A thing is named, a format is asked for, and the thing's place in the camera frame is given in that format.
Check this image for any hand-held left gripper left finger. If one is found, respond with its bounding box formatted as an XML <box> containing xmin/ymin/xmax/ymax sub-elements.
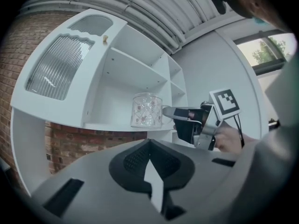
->
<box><xmin>30</xmin><ymin>139</ymin><xmax>162</xmax><ymax>224</ymax></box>

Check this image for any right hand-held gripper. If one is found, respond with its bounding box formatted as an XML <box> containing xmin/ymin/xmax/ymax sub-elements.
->
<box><xmin>163</xmin><ymin>88</ymin><xmax>241</xmax><ymax>151</ymax></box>

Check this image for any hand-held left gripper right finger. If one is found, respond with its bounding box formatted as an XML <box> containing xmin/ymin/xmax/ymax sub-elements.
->
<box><xmin>149</xmin><ymin>139</ymin><xmax>236</xmax><ymax>221</ymax></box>

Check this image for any clear glass jar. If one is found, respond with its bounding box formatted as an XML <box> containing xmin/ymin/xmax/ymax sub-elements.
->
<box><xmin>130</xmin><ymin>92</ymin><xmax>176</xmax><ymax>129</ymax></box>

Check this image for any white desk hutch shelving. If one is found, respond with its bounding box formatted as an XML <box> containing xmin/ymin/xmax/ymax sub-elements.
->
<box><xmin>10</xmin><ymin>8</ymin><xmax>189</xmax><ymax>196</ymax></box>

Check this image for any person's right forearm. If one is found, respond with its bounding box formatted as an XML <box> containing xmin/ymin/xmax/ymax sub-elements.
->
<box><xmin>242</xmin><ymin>134</ymin><xmax>261</xmax><ymax>150</ymax></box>

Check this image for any person's right hand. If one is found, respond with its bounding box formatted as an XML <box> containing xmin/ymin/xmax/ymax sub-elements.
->
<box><xmin>215</xmin><ymin>127</ymin><xmax>243</xmax><ymax>154</ymax></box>

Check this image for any glass window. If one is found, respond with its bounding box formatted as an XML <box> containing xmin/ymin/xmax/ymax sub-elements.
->
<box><xmin>233</xmin><ymin>32</ymin><xmax>295</xmax><ymax>68</ymax></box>

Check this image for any white ribbed glass cabinet door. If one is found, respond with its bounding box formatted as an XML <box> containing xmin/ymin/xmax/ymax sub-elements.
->
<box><xmin>10</xmin><ymin>8</ymin><xmax>128</xmax><ymax>128</ymax></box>

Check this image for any bundle of white ceiling pipes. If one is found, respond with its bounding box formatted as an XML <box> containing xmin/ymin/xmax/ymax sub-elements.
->
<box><xmin>21</xmin><ymin>0</ymin><xmax>212</xmax><ymax>54</ymax></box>

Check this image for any person's head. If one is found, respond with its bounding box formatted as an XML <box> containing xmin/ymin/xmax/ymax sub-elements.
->
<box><xmin>221</xmin><ymin>0</ymin><xmax>289</xmax><ymax>31</ymax></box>

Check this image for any black gripper wrist strap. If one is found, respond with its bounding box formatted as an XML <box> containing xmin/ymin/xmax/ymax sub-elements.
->
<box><xmin>233</xmin><ymin>114</ymin><xmax>245</xmax><ymax>149</ymax></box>

